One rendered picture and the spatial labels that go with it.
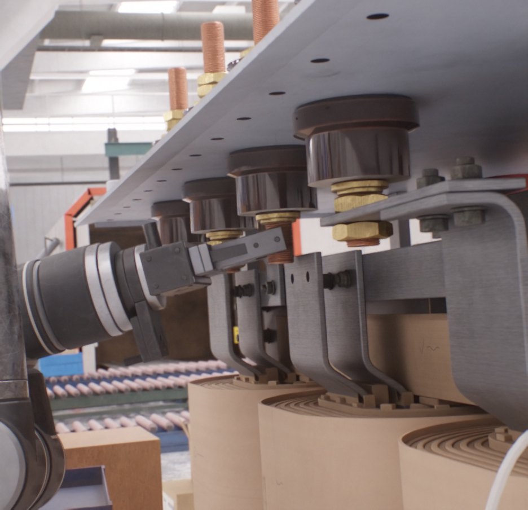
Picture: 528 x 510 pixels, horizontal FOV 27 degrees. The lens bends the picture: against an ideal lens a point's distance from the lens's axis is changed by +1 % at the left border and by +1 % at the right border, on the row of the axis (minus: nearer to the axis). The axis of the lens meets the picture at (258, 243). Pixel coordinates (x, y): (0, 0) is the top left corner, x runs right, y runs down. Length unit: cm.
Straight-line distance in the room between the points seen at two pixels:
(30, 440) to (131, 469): 129
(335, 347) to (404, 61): 51
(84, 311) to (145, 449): 119
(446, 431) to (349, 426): 12
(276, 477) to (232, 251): 25
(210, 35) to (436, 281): 63
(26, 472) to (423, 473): 40
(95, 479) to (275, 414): 96
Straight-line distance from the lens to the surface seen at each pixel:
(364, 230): 94
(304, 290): 121
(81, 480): 214
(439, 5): 68
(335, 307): 125
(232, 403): 152
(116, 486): 238
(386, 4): 66
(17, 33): 1193
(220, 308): 162
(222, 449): 155
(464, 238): 82
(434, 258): 101
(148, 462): 238
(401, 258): 108
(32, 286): 122
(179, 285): 117
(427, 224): 82
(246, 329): 166
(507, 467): 67
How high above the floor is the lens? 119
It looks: 3 degrees up
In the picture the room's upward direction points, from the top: 4 degrees counter-clockwise
